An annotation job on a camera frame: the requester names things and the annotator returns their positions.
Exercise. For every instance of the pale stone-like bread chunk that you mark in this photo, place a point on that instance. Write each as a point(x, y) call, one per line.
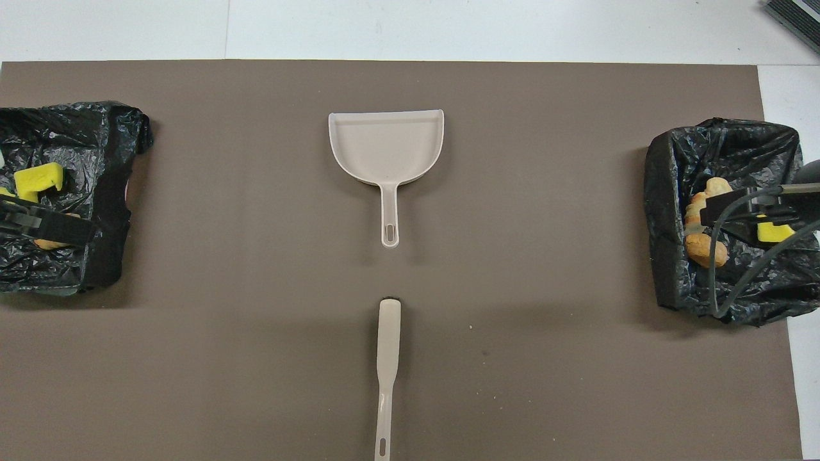
point(48, 244)

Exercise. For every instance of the brown table mat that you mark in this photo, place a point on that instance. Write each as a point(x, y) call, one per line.
point(512, 192)

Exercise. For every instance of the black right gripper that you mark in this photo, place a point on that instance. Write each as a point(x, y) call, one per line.
point(810, 173)

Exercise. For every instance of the yellow and green sponge piece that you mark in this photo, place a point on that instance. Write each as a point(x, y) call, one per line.
point(38, 179)

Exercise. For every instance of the brown oval bread roll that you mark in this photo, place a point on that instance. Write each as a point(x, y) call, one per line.
point(701, 251)

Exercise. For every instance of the bin lined with black bag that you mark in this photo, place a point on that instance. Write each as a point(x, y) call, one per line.
point(737, 147)
point(77, 141)

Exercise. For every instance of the grey ribbed device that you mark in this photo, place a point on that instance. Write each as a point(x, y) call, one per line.
point(797, 19)

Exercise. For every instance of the yellow sponge chunk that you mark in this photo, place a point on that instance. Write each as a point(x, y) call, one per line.
point(772, 234)

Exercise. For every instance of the beige hand brush black bristles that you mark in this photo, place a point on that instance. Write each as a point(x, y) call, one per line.
point(388, 339)

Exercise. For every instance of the beige plastic dustpan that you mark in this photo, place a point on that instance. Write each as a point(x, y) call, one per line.
point(384, 144)

